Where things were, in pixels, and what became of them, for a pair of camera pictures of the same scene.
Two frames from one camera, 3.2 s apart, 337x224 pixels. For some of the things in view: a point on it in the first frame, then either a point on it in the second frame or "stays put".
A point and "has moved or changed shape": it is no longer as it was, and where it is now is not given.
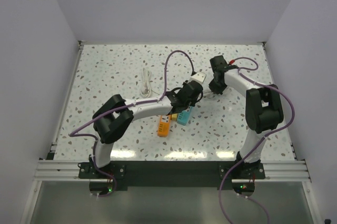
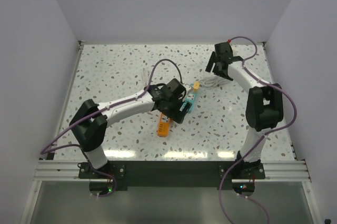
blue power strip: x=182 y=117 has moved or changed shape
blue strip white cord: x=209 y=94 has moved or changed shape
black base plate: x=171 y=174 stays put
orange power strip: x=163 y=128 stays put
